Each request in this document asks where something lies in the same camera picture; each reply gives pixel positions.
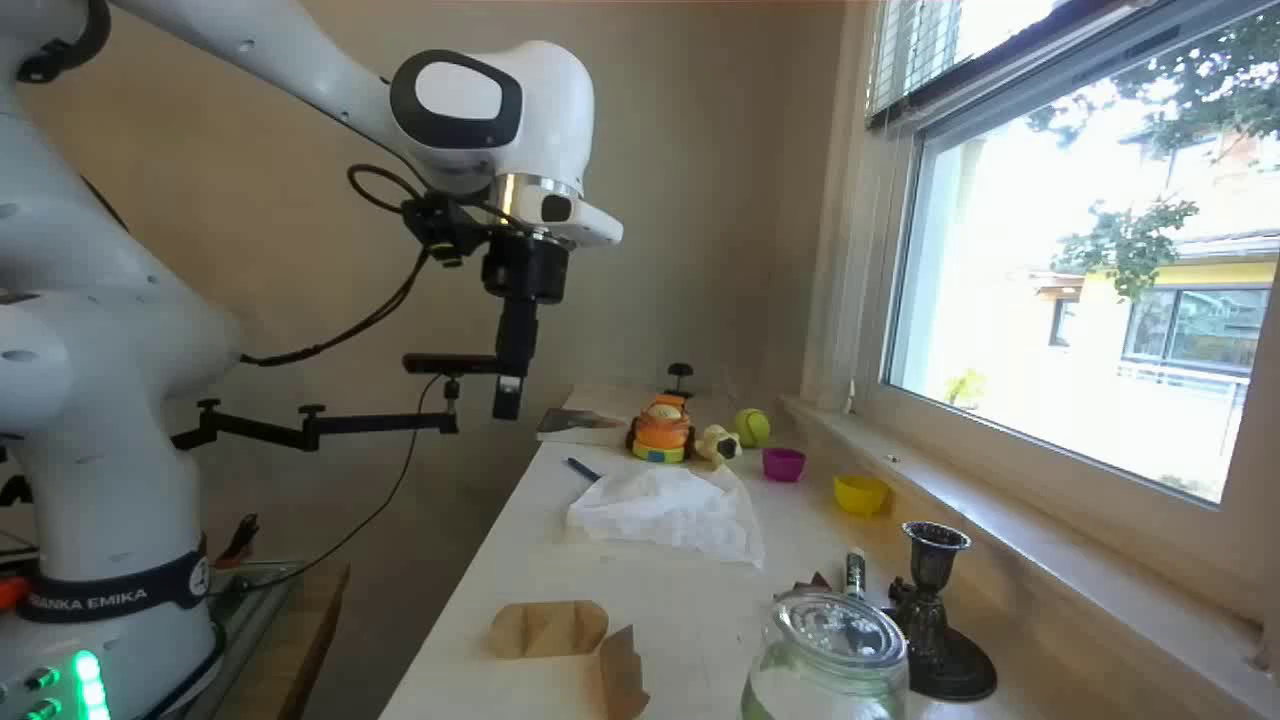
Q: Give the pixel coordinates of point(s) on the window blinds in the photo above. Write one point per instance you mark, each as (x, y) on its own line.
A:
(922, 42)

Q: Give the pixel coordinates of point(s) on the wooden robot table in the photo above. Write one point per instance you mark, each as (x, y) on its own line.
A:
(303, 642)

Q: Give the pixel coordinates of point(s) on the white crumpled plastic bag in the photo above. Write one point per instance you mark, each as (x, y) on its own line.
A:
(665, 512)

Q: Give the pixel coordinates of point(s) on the orange tiger toy car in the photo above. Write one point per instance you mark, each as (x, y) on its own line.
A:
(661, 433)

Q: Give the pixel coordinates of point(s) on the gorilla children's board book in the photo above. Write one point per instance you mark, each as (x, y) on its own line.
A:
(579, 423)

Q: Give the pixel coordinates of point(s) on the cream toy animal figure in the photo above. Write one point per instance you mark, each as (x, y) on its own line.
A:
(718, 446)

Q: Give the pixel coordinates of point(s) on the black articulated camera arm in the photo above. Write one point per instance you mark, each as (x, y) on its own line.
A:
(321, 426)

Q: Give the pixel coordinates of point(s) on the grey metal base plate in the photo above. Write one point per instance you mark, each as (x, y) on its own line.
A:
(243, 626)

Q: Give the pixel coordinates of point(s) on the glass window pane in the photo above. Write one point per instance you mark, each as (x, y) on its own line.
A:
(1043, 267)

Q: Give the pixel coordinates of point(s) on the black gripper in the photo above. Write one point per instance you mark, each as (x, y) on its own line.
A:
(527, 267)

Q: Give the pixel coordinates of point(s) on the green tennis ball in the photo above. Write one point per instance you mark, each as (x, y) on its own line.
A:
(753, 426)

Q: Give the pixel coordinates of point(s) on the black stereo camera bar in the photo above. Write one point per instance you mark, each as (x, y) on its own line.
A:
(445, 361)

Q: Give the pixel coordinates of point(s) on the blue crayon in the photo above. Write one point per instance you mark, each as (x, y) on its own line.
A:
(580, 468)

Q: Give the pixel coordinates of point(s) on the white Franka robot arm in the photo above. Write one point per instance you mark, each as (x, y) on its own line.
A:
(105, 403)

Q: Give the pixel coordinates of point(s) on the black table clamp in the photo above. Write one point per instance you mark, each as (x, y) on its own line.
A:
(683, 379)

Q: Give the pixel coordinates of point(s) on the yellow plastic cup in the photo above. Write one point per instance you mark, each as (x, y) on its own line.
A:
(862, 497)

